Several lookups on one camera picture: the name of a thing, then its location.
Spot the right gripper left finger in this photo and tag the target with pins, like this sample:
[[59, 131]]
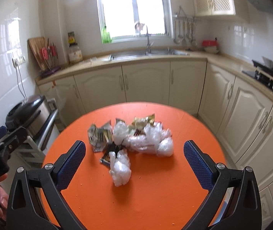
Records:
[[25, 210]]

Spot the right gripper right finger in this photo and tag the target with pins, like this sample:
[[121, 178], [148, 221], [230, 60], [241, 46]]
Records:
[[233, 199]]

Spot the silver printed wrapper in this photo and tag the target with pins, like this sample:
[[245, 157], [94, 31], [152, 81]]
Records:
[[100, 137]]

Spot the small white plastic bag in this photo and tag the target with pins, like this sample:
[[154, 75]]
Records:
[[120, 167]]

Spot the dark snack wrapper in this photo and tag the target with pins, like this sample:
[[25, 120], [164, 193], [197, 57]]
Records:
[[112, 147]]

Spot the white plastic bag bundle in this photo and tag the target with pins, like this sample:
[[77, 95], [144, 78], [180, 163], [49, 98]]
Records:
[[152, 139]]

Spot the gold snack wrapper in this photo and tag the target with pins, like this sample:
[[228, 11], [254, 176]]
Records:
[[141, 123]]

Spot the chrome kitchen faucet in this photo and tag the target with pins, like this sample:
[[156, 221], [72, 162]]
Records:
[[139, 27]]

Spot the kitchen window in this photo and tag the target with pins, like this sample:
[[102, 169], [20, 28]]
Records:
[[120, 16]]

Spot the metal side rack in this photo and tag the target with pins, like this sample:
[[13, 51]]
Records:
[[41, 133]]

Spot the black rice cooker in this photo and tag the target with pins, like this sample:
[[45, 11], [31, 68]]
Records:
[[31, 113]]

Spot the cream lower cabinets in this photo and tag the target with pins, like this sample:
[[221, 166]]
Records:
[[236, 108]]

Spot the wooden cutting board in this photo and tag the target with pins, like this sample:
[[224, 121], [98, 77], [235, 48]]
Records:
[[36, 44]]

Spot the orange round table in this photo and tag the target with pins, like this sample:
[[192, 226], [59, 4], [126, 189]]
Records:
[[162, 193]]

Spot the large glass jar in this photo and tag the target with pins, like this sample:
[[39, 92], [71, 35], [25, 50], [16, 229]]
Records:
[[75, 54]]

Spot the yellow label bottle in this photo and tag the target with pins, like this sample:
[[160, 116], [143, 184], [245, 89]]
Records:
[[71, 38]]

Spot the black gas stove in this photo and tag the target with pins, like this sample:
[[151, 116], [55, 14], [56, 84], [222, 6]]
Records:
[[268, 82]]

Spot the steel wok on stove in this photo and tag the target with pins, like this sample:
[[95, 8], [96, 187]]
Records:
[[268, 63]]

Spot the green dish soap bottle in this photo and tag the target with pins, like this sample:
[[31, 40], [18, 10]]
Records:
[[105, 36]]

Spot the white bowl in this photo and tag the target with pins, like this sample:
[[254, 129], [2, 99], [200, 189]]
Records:
[[211, 49]]

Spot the red lidded container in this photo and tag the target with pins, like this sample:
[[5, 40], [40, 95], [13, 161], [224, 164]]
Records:
[[209, 43]]

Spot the stainless steel sink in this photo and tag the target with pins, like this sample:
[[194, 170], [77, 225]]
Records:
[[140, 53]]

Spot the hanging utensil rack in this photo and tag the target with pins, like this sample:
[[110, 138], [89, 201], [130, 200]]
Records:
[[184, 28]]

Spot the wall power outlet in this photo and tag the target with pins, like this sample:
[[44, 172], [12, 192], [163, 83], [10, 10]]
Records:
[[18, 61]]

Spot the knife rack with red handles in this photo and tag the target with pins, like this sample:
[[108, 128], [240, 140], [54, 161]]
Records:
[[49, 56]]

